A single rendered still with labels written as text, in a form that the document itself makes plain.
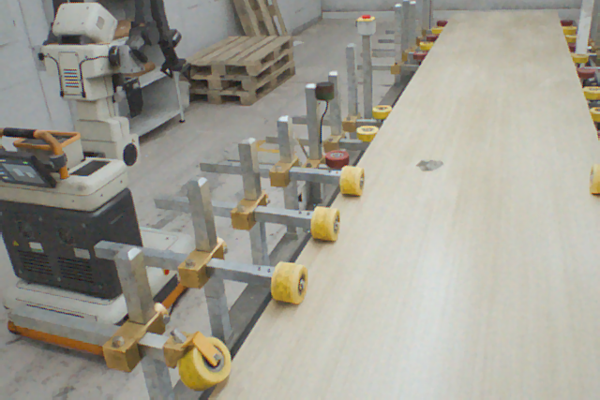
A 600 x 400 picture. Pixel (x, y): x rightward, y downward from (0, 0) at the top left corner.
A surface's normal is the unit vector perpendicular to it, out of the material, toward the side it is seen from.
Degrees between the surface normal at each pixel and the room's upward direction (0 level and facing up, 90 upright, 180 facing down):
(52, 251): 90
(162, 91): 90
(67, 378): 0
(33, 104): 90
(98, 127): 82
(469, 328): 0
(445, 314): 0
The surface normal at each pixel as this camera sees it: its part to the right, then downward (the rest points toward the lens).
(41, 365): -0.07, -0.91
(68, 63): -0.34, 0.28
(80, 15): -0.29, -0.31
